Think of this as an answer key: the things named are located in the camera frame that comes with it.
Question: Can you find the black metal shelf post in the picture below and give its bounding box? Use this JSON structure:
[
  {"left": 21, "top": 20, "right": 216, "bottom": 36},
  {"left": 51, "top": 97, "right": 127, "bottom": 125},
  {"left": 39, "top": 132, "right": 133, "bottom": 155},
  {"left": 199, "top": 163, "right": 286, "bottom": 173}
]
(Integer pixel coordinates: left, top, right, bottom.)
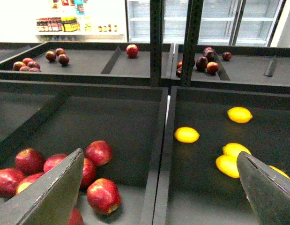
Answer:
[{"left": 150, "top": 0, "right": 163, "bottom": 87}]

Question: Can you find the black fruit display tray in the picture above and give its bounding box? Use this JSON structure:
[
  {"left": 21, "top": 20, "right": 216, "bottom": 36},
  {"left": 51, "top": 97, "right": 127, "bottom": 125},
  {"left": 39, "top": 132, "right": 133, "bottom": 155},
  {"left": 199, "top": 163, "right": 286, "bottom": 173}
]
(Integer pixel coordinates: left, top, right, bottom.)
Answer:
[
  {"left": 0, "top": 80, "right": 168, "bottom": 225},
  {"left": 153, "top": 86, "right": 290, "bottom": 225}
]

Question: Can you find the yellow lemon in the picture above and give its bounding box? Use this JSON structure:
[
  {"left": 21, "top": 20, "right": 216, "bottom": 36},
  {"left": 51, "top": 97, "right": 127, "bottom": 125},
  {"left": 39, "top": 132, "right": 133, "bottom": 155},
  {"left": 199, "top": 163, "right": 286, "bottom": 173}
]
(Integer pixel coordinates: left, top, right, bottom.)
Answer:
[
  {"left": 222, "top": 142, "right": 251, "bottom": 158},
  {"left": 269, "top": 165, "right": 290, "bottom": 180},
  {"left": 216, "top": 155, "right": 239, "bottom": 179},
  {"left": 227, "top": 107, "right": 253, "bottom": 124},
  {"left": 174, "top": 127, "right": 200, "bottom": 143}
]

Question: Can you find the shelf of bottles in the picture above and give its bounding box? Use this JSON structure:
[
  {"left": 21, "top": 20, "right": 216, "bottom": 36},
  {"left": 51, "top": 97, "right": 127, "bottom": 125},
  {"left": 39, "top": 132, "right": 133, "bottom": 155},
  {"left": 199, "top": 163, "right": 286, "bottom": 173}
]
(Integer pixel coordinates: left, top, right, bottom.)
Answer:
[{"left": 36, "top": 0, "right": 127, "bottom": 42}]

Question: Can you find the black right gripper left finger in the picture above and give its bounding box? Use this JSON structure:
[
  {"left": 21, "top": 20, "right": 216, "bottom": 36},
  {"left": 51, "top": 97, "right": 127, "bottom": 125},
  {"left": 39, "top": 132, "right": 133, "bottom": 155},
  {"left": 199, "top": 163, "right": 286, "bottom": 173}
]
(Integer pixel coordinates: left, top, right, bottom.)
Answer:
[{"left": 0, "top": 148, "right": 84, "bottom": 225}]

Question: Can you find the red apple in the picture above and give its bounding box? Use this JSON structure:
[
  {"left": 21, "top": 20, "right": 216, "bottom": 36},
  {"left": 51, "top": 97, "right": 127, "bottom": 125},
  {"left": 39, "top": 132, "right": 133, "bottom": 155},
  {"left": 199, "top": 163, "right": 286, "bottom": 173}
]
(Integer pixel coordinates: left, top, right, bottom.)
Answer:
[
  {"left": 43, "top": 153, "right": 68, "bottom": 173},
  {"left": 126, "top": 44, "right": 139, "bottom": 58},
  {"left": 16, "top": 172, "right": 44, "bottom": 195},
  {"left": 87, "top": 178, "right": 121, "bottom": 215},
  {"left": 15, "top": 148, "right": 45, "bottom": 175},
  {"left": 80, "top": 157, "right": 97, "bottom": 188},
  {"left": 85, "top": 140, "right": 112, "bottom": 167},
  {"left": 0, "top": 168, "right": 26, "bottom": 198}
]

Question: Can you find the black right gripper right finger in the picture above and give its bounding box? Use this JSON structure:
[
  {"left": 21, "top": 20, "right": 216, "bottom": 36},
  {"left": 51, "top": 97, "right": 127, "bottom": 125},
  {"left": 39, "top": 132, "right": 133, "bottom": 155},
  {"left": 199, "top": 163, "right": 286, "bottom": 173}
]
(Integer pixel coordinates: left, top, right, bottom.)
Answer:
[{"left": 237, "top": 151, "right": 290, "bottom": 225}]

